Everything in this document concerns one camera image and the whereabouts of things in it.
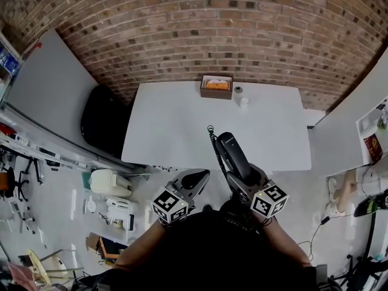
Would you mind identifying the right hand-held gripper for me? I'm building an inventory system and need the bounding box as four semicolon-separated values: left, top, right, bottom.
227;164;289;218

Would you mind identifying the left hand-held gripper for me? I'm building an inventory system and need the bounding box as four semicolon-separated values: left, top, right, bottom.
150;168;211;225

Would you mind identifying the person's right forearm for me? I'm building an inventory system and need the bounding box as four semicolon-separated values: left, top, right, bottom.
260;216;313;268

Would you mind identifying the person's left forearm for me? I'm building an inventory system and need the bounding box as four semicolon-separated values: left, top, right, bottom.
113;218;170;269

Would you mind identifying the white desk with drawers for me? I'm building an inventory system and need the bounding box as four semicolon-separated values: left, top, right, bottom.
121;81;313;175

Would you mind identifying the black office chair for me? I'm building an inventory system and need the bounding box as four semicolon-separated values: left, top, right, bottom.
333;253;388;291
0;155;45;202

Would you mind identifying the person's black shirt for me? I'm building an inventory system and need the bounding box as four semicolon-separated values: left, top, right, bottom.
71;200;334;291

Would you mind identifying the white floor shelf unit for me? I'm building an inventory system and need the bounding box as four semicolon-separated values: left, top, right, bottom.
81;192;137;245

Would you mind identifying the white trash bin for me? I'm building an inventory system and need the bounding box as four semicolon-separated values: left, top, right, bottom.
90;169;133;197

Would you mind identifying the brown tissue box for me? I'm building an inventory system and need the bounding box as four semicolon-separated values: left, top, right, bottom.
199;74;234;100

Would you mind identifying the white arched shelf cabinet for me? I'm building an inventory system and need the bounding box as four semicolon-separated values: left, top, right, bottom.
307;48;388;177

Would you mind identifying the orange black box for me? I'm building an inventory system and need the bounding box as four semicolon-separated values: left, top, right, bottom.
96;236;128;262

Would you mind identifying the black folding chair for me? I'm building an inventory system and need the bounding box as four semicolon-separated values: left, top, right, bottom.
80;85;134;160

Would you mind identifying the cardboard piece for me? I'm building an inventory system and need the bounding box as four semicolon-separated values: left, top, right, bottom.
86;232;101;251

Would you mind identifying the black green stool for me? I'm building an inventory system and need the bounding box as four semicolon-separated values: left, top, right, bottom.
353;192;388;254

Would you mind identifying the red book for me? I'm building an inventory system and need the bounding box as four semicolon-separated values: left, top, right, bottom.
363;133;383;163

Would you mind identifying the cluttered long shelf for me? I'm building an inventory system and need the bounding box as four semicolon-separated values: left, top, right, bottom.
0;122;101;175

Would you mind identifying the black power adapter cable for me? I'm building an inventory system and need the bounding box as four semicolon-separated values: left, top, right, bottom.
298;215;331;262

